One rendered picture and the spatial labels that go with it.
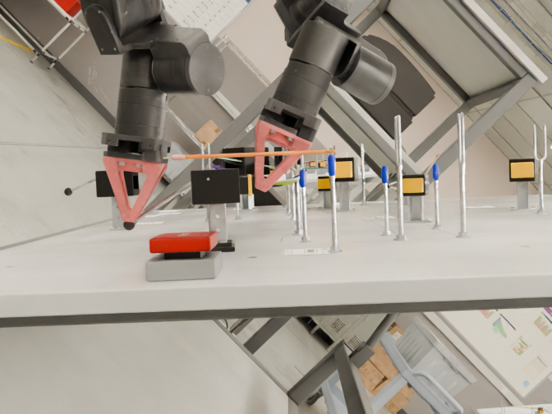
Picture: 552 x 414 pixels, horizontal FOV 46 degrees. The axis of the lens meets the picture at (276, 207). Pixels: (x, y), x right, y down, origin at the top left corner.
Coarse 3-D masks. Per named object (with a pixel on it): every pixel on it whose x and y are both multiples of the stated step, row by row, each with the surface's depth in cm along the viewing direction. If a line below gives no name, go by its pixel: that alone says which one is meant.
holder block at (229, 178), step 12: (228, 168) 75; (192, 180) 74; (204, 180) 74; (216, 180) 74; (228, 180) 75; (192, 192) 74; (204, 192) 74; (216, 192) 75; (228, 192) 75; (192, 204) 74; (204, 204) 75
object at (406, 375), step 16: (384, 336) 491; (400, 368) 431; (320, 384) 515; (400, 384) 425; (416, 384) 423; (432, 384) 415; (336, 400) 516; (384, 400) 426; (432, 400) 425; (448, 400) 416
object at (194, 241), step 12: (156, 240) 52; (168, 240) 52; (180, 240) 52; (192, 240) 52; (204, 240) 52; (216, 240) 56; (156, 252) 52; (168, 252) 52; (180, 252) 53; (192, 252) 53; (204, 252) 55
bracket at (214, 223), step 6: (210, 204) 76; (216, 204) 76; (222, 204) 76; (210, 210) 76; (216, 210) 76; (222, 210) 76; (210, 216) 76; (222, 216) 76; (210, 222) 76; (216, 222) 76; (222, 222) 76; (210, 228) 76; (216, 228) 76; (222, 228) 76; (222, 234) 76
